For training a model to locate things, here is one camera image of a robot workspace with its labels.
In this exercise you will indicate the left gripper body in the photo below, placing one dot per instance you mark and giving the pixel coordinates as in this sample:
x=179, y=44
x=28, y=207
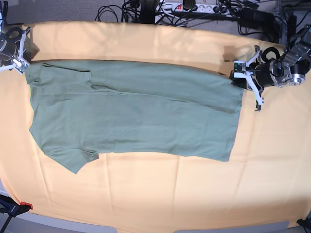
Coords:
x=269, y=70

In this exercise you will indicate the black column base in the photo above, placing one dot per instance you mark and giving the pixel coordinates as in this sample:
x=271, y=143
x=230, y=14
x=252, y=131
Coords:
x=147, y=11

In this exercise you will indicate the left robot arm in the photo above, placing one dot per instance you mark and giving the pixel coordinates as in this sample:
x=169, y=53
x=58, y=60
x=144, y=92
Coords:
x=298, y=57

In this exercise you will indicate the yellow tablecloth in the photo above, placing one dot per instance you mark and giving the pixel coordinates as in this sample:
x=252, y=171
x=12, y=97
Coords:
x=267, y=179

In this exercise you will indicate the black clamp right corner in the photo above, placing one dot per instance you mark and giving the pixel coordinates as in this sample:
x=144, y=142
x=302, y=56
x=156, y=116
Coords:
x=305, y=223

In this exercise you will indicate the white power strip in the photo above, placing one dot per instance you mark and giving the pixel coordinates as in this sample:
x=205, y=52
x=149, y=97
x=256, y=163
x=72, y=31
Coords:
x=205, y=9

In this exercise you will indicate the green T-shirt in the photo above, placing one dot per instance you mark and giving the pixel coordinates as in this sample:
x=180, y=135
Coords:
x=85, y=108

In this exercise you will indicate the black table leg post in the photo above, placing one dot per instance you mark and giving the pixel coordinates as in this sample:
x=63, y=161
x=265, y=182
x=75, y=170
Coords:
x=291, y=28

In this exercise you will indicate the blue clamp with red tip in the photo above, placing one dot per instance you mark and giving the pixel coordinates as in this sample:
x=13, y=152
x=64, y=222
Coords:
x=12, y=209

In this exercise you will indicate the black power adapter box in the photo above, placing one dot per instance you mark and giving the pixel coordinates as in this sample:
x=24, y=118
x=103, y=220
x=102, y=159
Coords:
x=255, y=19

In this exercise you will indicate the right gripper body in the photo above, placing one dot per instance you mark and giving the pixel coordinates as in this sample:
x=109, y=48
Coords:
x=8, y=46

